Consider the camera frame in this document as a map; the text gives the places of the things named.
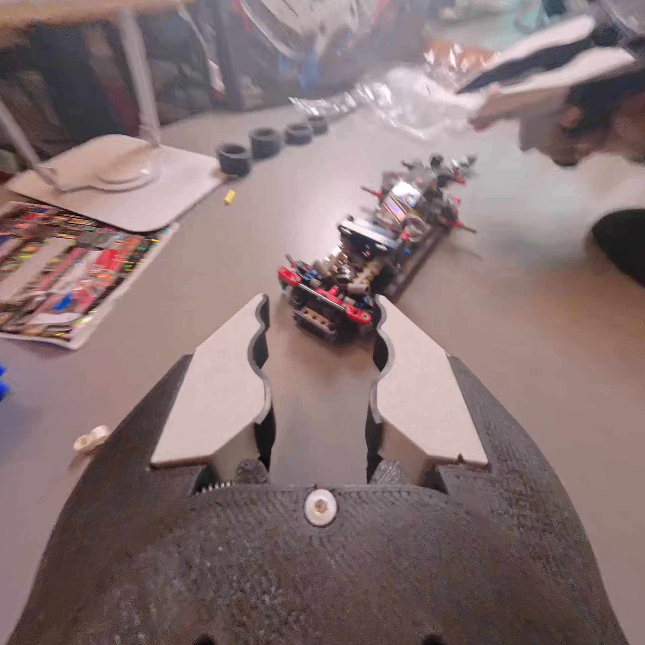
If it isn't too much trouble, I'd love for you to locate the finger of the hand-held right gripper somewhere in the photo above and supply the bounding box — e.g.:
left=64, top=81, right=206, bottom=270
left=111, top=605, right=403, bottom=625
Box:
left=456, top=14, right=599, bottom=95
left=468, top=48, right=638, bottom=151

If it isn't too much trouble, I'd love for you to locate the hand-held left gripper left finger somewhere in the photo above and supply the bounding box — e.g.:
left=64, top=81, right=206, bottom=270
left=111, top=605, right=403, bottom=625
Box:
left=150, top=294, right=273, bottom=480

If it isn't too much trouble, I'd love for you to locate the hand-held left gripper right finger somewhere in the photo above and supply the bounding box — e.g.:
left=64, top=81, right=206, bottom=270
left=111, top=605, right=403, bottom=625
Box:
left=369, top=295, right=488, bottom=484

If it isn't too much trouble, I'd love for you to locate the multicoloured lego technic model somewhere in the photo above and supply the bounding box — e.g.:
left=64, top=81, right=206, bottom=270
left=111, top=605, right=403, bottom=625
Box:
left=276, top=153, right=479, bottom=344

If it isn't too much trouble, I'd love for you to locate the small white lego piece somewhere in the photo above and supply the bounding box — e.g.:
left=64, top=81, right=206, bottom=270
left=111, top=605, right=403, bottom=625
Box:
left=73, top=425, right=112, bottom=455

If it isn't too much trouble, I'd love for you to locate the lego instruction booklet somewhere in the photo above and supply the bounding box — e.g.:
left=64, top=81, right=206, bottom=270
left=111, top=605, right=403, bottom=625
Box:
left=0, top=202, right=180, bottom=351

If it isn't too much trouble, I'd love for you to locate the person's right hand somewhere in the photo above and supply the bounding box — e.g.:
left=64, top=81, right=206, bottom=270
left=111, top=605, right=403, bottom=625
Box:
left=549, top=100, right=645, bottom=168

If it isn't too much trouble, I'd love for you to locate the crumpled brown foil bag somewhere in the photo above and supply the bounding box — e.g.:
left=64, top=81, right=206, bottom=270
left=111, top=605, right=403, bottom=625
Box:
left=422, top=39, right=501, bottom=77

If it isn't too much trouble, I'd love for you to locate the clear plastic bag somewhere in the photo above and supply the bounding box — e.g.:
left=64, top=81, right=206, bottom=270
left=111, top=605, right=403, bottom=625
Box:
left=289, top=66, right=485, bottom=143

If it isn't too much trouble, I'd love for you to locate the black rounded object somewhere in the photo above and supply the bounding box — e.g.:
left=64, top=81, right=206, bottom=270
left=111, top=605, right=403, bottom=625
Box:
left=591, top=209, right=645, bottom=289

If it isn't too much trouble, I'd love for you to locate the grey stand base with pole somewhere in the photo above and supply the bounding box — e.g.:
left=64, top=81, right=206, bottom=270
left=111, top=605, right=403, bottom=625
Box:
left=0, top=10, right=225, bottom=233

